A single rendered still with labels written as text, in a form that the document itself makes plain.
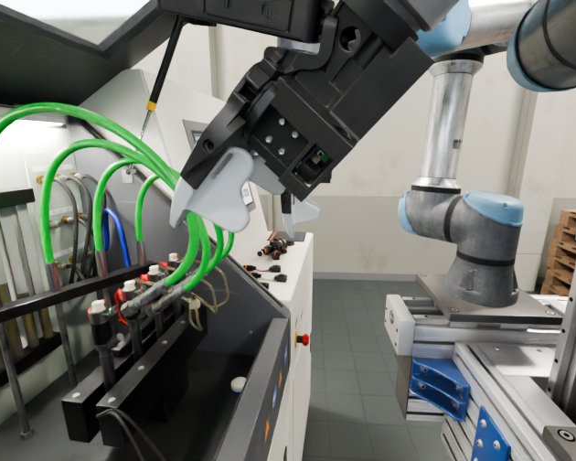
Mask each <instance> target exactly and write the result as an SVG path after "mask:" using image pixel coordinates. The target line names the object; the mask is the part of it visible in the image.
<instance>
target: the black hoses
mask: <svg viewBox="0 0 576 461"><path fill-rule="evenodd" d="M82 178H88V179H89V180H91V181H92V182H93V183H94V184H95V185H96V186H98V183H99V182H98V181H97V180H96V179H94V178H93V177H92V176H90V175H82ZM71 179H72V180H74V181H75V182H76V183H78V184H79V185H80V186H81V187H82V189H83V190H84V192H85V194H86V196H87V199H88V206H89V209H88V223H87V222H86V221H85V220H83V219H79V218H78V208H77V202H76V199H75V197H74V195H73V193H72V192H71V190H70V189H69V187H68V186H67V185H66V184H65V183H64V182H63V181H62V180H60V179H59V178H57V177H54V181H53V182H58V183H59V184H60V185H61V186H62V187H63V188H64V189H65V190H66V192H67V193H68V194H69V197H70V200H71V203H72V208H73V221H74V234H73V252H72V261H71V264H67V265H66V268H71V269H70V276H69V284H74V283H75V282H74V275H75V272H76V274H77V275H78V278H77V282H79V281H83V280H86V279H89V278H92V277H95V276H96V273H97V270H98V268H97V263H96V259H95V242H94V246H93V250H92V254H91V260H90V264H89V267H88V271H87V273H86V274H84V276H83V272H84V267H85V262H86V258H87V253H88V248H89V242H90V236H92V238H93V239H94V234H93V229H92V228H91V222H92V199H91V193H90V192H89V190H88V189H87V188H86V186H85V185H84V184H83V183H82V182H81V181H80V180H79V179H77V178H76V177H74V176H68V177H67V180H71ZM104 209H106V195H105V192H104V193H103V197H102V206H101V229H102V225H103V221H104V214H103V210H104ZM79 222H80V223H82V224H83V225H84V227H85V228H86V229H87V231H86V238H85V243H84V250H83V254H82V260H81V265H80V269H79V268H78V267H77V266H76V261H77V250H78V234H79ZM94 259H95V264H94V268H93V272H92V276H90V275H91V269H92V266H93V263H94Z"/></svg>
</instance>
